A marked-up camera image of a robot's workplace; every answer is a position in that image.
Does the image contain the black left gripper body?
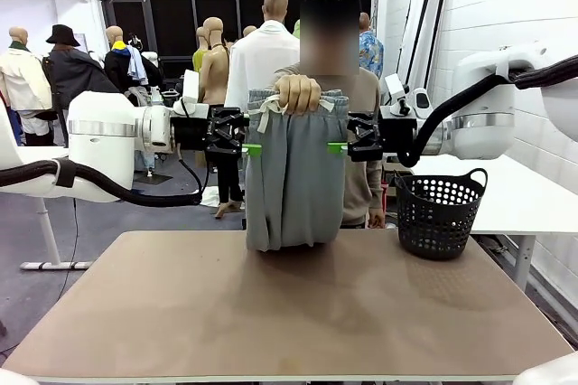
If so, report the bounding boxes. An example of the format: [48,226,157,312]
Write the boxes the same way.
[173,116,210,151]

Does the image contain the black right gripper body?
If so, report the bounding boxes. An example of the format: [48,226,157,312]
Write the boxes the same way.
[380,117,417,152]

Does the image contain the grey drawstring shorts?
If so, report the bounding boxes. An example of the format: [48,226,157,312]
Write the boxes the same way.
[243,89,351,253]

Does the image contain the person's left forearm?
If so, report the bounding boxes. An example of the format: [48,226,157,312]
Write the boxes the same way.
[363,159,384,212]

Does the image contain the person's right forearm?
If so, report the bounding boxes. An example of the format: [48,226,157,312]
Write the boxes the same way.
[273,62,304,84]

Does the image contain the person's right hand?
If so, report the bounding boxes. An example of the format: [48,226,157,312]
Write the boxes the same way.
[274,73,322,116]

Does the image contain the person in beige sweater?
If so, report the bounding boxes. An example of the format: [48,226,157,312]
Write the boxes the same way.
[270,0,387,229]

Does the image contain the brown cardboard box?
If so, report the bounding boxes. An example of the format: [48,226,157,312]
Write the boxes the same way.
[382,163,415,187]

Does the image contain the white ironing stand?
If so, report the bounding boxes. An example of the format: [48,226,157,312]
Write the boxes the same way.
[160,86,184,108]

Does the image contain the bare mannequin in black trousers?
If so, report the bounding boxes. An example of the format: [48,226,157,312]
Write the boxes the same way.
[197,17,245,219]

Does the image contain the white cloth on floor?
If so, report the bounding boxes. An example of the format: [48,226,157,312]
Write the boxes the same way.
[200,188,222,209]

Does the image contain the mannequin in yellow dress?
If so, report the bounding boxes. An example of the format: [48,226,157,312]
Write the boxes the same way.
[192,26,213,170]

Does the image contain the mannequin in white shirt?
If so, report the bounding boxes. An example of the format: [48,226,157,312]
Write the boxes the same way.
[224,0,303,113]

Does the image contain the mannequin in blue floral shirt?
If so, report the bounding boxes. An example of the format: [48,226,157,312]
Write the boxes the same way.
[359,12,385,81]

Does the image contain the black perforated plastic basket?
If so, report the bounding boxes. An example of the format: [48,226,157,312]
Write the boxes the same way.
[394,167,489,261]

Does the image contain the mannequin with yellow blue clothes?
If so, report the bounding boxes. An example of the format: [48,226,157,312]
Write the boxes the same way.
[104,25,164,178]

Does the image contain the black framed white panel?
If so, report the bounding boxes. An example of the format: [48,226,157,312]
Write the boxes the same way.
[396,0,437,90]
[413,0,452,104]

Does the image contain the mannequin in black coat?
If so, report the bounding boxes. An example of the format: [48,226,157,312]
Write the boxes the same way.
[42,23,121,149]

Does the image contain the white side table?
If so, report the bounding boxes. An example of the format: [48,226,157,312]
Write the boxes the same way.
[408,154,578,291]

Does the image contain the black brimmed hat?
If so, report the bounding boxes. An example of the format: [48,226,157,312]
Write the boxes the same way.
[46,23,81,48]

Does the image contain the mannequin in cream jacket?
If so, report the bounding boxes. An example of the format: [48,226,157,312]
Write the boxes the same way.
[0,26,53,147]

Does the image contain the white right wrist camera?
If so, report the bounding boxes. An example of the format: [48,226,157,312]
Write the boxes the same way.
[383,72,413,117]

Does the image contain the black right arm cable sleeve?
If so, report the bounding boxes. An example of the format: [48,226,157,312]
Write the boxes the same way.
[396,54,578,168]

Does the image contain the black arm cable sleeve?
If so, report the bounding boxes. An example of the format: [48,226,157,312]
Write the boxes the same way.
[396,54,578,168]
[0,156,211,208]

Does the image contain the black left arm cable sleeve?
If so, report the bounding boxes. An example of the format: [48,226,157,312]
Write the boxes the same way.
[0,156,211,208]

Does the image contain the white pedestal table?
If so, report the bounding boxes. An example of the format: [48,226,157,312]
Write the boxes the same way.
[20,145,94,271]

